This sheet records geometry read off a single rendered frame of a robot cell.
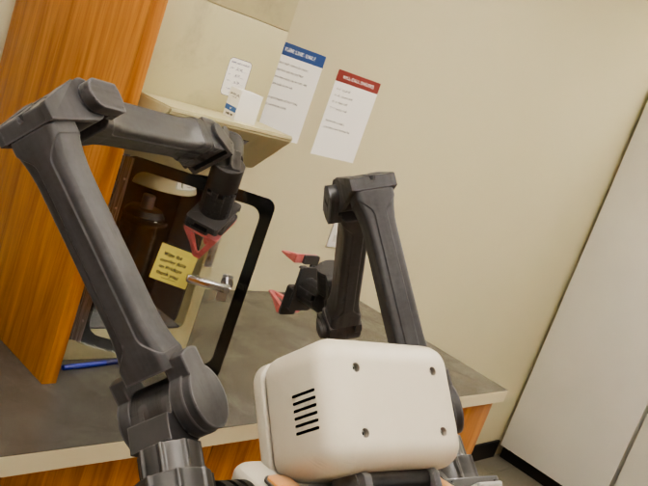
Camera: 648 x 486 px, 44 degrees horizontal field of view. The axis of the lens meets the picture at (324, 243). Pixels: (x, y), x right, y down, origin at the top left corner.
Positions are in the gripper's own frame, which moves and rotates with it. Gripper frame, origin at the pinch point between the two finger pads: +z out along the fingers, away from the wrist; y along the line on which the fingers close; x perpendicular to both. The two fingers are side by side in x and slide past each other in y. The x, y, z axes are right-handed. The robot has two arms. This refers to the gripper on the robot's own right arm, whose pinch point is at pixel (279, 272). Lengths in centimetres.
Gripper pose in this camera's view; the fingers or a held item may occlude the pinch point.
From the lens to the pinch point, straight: 180.3
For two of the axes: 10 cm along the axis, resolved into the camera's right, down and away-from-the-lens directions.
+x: -6.7, -0.5, -7.4
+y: 3.2, -9.2, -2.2
